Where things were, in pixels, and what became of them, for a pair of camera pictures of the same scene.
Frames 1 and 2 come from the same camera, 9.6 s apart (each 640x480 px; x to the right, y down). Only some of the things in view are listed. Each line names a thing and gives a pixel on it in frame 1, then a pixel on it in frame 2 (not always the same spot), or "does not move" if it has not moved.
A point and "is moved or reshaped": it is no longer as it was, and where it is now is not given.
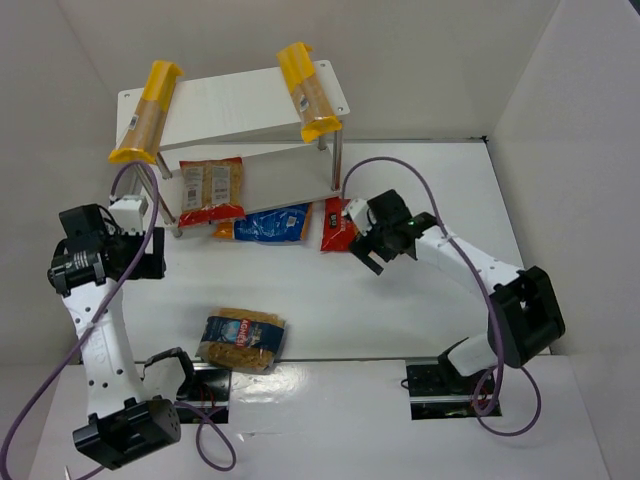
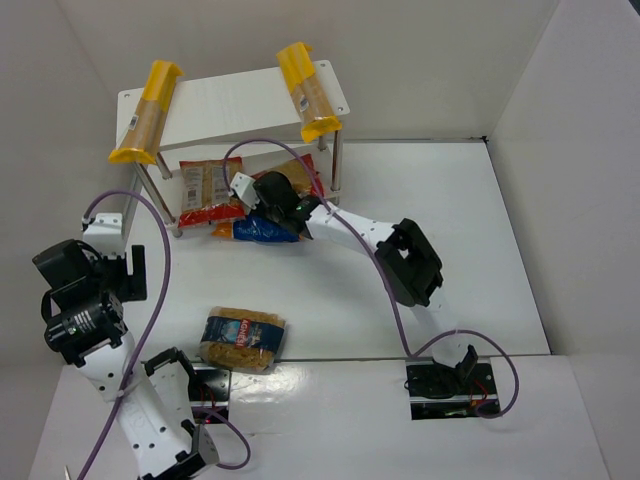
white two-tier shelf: (252, 116) does not move
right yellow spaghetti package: (316, 115) does not move
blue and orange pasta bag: (288, 223) does not move
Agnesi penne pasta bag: (240, 339) does not move
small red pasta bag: (338, 231) is moved or reshaped
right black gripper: (373, 240) → (267, 198)
